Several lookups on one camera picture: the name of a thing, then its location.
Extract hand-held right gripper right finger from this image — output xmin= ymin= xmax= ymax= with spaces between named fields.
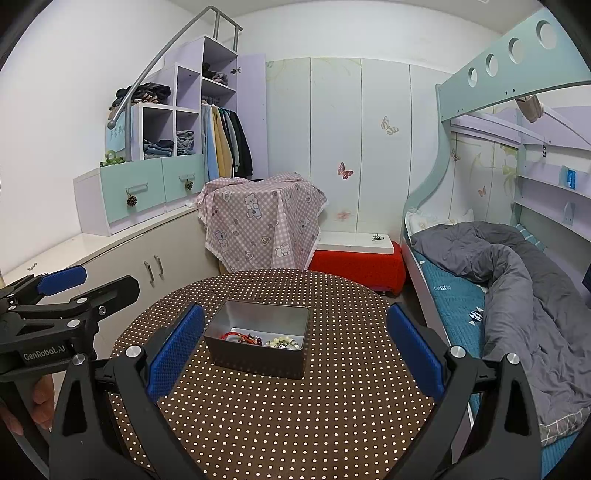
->
xmin=387 ymin=302 xmax=546 ymax=480

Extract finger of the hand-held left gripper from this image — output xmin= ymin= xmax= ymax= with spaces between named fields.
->
xmin=0 ymin=266 xmax=88 ymax=315
xmin=0 ymin=275 xmax=140 ymax=344

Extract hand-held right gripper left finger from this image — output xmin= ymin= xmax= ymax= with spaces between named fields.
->
xmin=48 ymin=302 xmax=206 ymax=480

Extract red string bracelet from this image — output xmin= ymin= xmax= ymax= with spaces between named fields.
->
xmin=221 ymin=329 xmax=259 ymax=344

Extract grey metal box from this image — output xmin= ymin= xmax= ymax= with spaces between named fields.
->
xmin=203 ymin=300 xmax=311 ymax=380

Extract person's left hand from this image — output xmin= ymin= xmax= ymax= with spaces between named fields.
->
xmin=0 ymin=374 xmax=55 ymax=437

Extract beige cabinet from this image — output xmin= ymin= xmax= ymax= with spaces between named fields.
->
xmin=0 ymin=205 xmax=222 ymax=361

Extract teal bed sheet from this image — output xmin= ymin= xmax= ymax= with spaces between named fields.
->
xmin=411 ymin=249 xmax=568 ymax=480

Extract red ottoman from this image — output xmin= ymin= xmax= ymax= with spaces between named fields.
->
xmin=308 ymin=242 xmax=407 ymax=296

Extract teal drawer unit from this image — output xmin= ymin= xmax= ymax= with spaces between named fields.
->
xmin=74 ymin=154 xmax=206 ymax=236

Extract brown polka dot tablecloth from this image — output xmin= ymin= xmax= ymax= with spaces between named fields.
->
xmin=105 ymin=269 xmax=439 ymax=480

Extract grey duvet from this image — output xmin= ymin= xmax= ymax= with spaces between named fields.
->
xmin=410 ymin=220 xmax=591 ymax=444

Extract white board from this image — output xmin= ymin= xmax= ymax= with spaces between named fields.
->
xmin=318 ymin=231 xmax=397 ymax=254

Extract white pillow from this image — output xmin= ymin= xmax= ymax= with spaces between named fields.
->
xmin=405 ymin=209 xmax=476 ymax=238

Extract folded jeans pile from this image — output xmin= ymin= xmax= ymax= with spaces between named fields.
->
xmin=143 ymin=138 xmax=175 ymax=158

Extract pink checked bear cloth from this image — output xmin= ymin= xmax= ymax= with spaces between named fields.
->
xmin=198 ymin=172 xmax=328 ymax=274

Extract grey metal handrail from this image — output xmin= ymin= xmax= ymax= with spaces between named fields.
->
xmin=107 ymin=6 xmax=243 ymax=130

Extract hanging light blue garment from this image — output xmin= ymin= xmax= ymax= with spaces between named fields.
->
xmin=203 ymin=106 xmax=220 ymax=181

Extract grey checked blanket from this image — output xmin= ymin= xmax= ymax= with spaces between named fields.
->
xmin=540 ymin=406 xmax=591 ymax=446

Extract hanging black garment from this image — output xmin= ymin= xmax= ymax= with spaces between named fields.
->
xmin=231 ymin=111 xmax=254 ymax=178

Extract pile of dark clothes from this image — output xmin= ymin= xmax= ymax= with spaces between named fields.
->
xmin=110 ymin=82 xmax=174 ymax=109

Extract lilac cubby shelf unit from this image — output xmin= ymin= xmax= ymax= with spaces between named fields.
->
xmin=108 ymin=36 xmax=269 ymax=181

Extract folded dark clothes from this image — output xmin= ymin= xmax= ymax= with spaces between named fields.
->
xmin=202 ymin=62 xmax=229 ymax=86

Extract white wardrobe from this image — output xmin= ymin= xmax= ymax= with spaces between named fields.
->
xmin=265 ymin=55 xmax=455 ymax=238

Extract brown hanging pouch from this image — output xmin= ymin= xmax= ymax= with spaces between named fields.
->
xmin=516 ymin=95 xmax=546 ymax=123

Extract lilac wall shelves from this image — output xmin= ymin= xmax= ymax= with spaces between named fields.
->
xmin=512 ymin=138 xmax=591 ymax=241

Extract teal bunk bed frame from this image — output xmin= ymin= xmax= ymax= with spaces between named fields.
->
xmin=399 ymin=7 xmax=591 ymax=480

